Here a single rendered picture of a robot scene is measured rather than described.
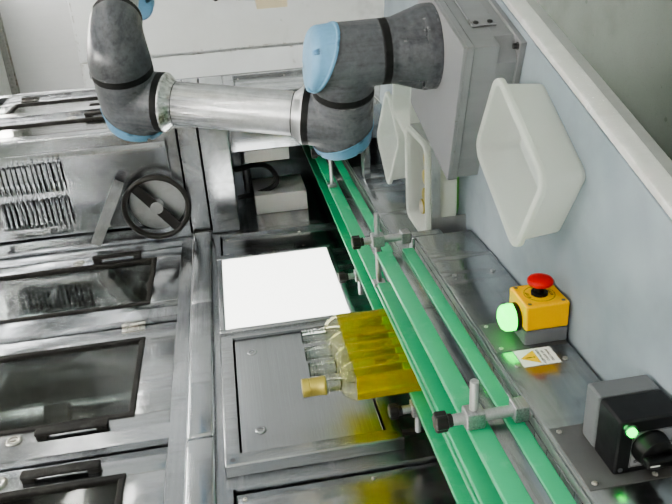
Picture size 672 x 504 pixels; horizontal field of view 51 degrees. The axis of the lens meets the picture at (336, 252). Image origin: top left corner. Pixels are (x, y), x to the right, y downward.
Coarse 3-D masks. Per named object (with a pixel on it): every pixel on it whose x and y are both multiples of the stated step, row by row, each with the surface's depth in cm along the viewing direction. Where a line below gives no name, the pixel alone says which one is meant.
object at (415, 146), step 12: (408, 132) 161; (408, 144) 163; (420, 144) 163; (408, 156) 164; (420, 156) 164; (408, 168) 165; (420, 168) 165; (408, 180) 166; (420, 180) 167; (408, 192) 168; (420, 192) 168; (408, 204) 169; (408, 216) 169; (420, 216) 166; (420, 228) 160
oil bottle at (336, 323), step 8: (360, 312) 148; (368, 312) 147; (376, 312) 147; (384, 312) 147; (328, 320) 146; (336, 320) 145; (344, 320) 145; (352, 320) 145; (360, 320) 145; (368, 320) 144; (376, 320) 144; (384, 320) 144; (328, 328) 144; (336, 328) 143; (344, 328) 143; (352, 328) 143; (328, 336) 144
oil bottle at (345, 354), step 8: (360, 344) 137; (368, 344) 137; (376, 344) 137; (384, 344) 136; (392, 344) 136; (400, 344) 136; (336, 352) 136; (344, 352) 135; (352, 352) 135; (360, 352) 135; (368, 352) 134; (376, 352) 134; (384, 352) 134; (392, 352) 134; (400, 352) 134; (336, 360) 134; (344, 360) 133; (352, 360) 133; (336, 368) 134
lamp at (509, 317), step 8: (504, 304) 111; (512, 304) 111; (504, 312) 110; (512, 312) 110; (520, 312) 110; (504, 320) 110; (512, 320) 109; (520, 320) 110; (504, 328) 111; (512, 328) 110; (520, 328) 110
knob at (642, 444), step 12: (648, 432) 82; (660, 432) 82; (636, 444) 82; (648, 444) 81; (660, 444) 81; (636, 456) 82; (648, 456) 81; (660, 456) 81; (648, 468) 80; (660, 468) 82
